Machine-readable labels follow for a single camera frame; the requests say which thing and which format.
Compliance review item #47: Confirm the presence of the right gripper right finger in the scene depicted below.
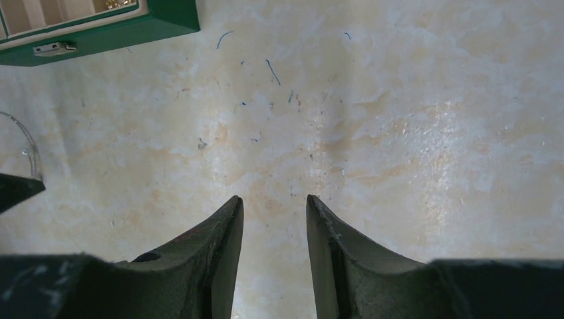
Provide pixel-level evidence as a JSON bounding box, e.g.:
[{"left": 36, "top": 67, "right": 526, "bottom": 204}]
[{"left": 306, "top": 195, "right": 563, "bottom": 318}]

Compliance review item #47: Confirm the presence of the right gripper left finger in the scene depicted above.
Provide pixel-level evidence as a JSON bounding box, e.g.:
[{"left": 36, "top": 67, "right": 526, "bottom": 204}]
[{"left": 1, "top": 196, "right": 244, "bottom": 318}]

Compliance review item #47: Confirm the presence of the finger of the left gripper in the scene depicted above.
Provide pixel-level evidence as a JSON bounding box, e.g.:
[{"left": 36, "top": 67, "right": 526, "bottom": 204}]
[{"left": 1, "top": 173, "right": 46, "bottom": 213}]

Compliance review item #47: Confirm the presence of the green jewelry box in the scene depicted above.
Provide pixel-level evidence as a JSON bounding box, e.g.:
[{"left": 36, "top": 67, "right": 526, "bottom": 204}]
[{"left": 1, "top": 0, "right": 200, "bottom": 66}]

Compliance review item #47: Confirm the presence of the green jewelry tray insert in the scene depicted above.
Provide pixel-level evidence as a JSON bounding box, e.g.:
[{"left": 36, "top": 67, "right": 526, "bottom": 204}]
[{"left": 1, "top": 0, "right": 138, "bottom": 40}]

